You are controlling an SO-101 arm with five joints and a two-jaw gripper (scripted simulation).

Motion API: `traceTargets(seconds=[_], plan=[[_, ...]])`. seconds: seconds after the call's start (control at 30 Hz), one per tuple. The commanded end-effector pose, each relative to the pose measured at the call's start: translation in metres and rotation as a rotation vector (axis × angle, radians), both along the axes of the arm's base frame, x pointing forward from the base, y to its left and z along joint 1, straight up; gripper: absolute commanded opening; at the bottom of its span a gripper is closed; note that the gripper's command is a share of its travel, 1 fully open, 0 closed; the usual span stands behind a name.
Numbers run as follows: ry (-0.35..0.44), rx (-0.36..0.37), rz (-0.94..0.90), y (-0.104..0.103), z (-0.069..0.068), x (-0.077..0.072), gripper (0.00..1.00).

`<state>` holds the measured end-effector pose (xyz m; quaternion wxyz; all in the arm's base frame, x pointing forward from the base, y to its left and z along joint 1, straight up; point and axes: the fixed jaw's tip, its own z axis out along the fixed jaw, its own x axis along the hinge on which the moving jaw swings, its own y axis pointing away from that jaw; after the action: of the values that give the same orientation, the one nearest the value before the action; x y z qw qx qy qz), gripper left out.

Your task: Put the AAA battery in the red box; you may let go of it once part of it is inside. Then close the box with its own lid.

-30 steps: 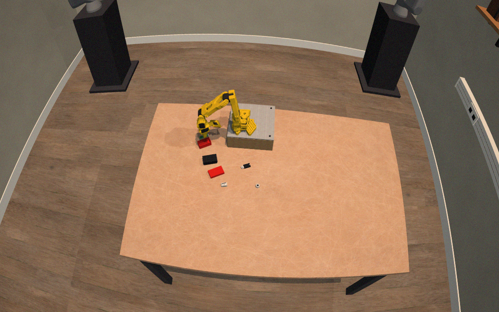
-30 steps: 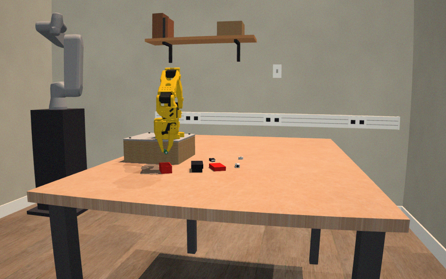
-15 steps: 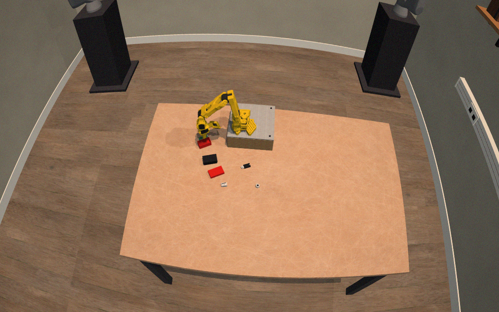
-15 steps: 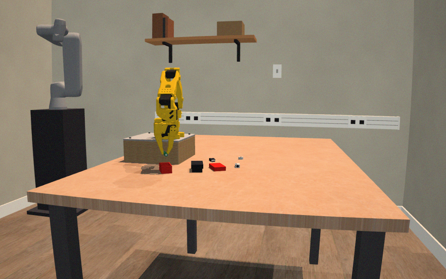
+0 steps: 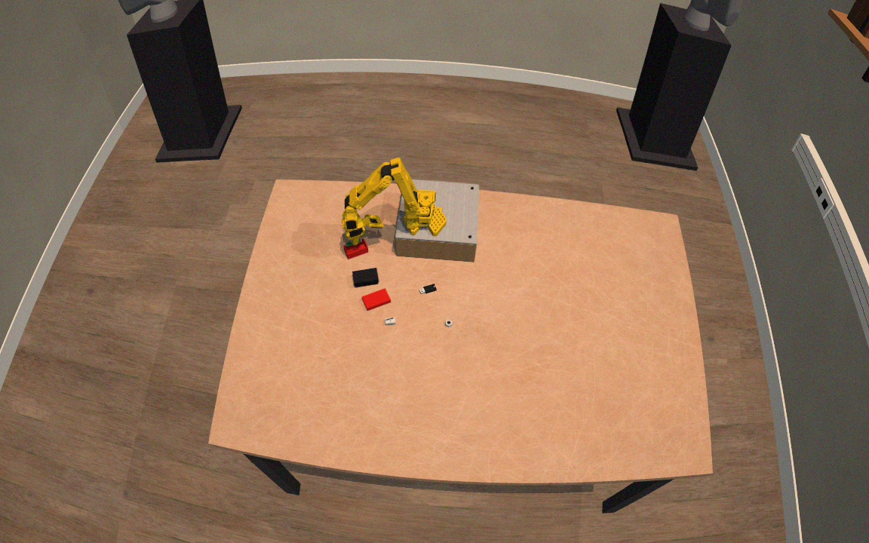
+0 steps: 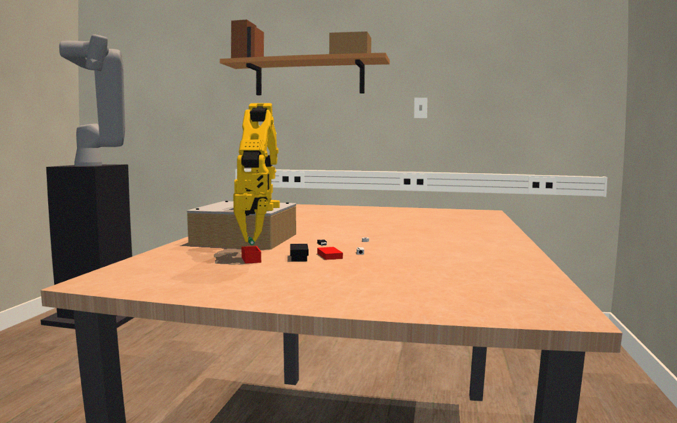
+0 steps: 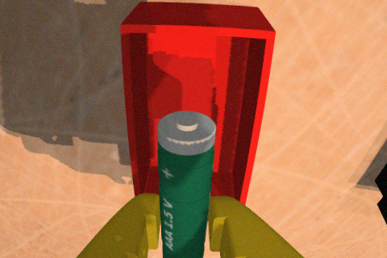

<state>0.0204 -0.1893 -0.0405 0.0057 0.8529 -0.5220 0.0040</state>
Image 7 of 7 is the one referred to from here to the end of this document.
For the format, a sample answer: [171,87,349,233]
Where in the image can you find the red box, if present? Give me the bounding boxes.
[120,2,276,205]

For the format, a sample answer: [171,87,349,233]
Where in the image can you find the green aaa battery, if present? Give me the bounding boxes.
[157,110,216,258]

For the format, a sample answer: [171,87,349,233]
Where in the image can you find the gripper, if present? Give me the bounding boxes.
[76,193,305,258]

